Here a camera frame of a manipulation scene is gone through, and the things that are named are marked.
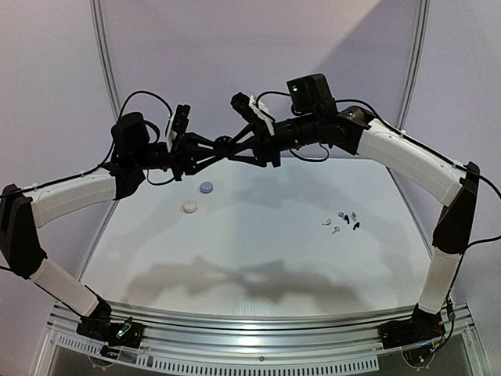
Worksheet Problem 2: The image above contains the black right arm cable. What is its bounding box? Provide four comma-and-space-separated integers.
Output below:
256, 89, 501, 248

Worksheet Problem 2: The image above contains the pink earbud charging case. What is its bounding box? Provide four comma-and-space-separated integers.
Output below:
182, 200, 198, 214

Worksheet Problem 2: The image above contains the black earbud charging case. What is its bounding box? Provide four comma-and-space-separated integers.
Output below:
214, 136, 232, 150

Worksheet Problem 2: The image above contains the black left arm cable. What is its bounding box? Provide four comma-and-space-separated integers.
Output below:
0, 90, 175, 197

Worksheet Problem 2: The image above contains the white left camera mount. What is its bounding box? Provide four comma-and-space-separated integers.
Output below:
165, 112, 177, 153

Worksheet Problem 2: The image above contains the purple earbud charging case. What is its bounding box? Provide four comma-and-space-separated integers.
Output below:
199, 181, 214, 194

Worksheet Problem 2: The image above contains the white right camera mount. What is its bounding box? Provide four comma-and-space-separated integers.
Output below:
248, 96, 275, 136

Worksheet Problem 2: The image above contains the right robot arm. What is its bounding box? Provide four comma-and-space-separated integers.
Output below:
229, 74, 480, 353

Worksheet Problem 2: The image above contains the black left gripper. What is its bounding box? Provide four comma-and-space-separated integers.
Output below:
133, 130, 225, 181

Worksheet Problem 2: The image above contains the aluminium corner post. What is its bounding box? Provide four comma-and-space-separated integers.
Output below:
395, 0, 431, 130
89, 0, 121, 120

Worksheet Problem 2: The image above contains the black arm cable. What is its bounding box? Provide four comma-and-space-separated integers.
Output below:
256, 89, 501, 248
0, 90, 175, 197

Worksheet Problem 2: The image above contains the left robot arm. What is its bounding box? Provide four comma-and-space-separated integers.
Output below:
1, 105, 233, 349

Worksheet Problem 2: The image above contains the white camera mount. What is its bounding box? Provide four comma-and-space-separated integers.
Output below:
165, 112, 177, 153
248, 96, 275, 136

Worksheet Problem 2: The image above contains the aluminium right corner post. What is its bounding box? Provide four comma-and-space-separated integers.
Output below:
395, 0, 431, 130

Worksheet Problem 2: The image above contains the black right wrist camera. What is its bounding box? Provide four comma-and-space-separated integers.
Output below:
230, 92, 255, 122

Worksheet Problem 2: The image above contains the aluminium left corner post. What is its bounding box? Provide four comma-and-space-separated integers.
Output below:
89, 0, 121, 120

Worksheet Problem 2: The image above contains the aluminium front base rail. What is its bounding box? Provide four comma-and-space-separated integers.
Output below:
32, 303, 490, 375

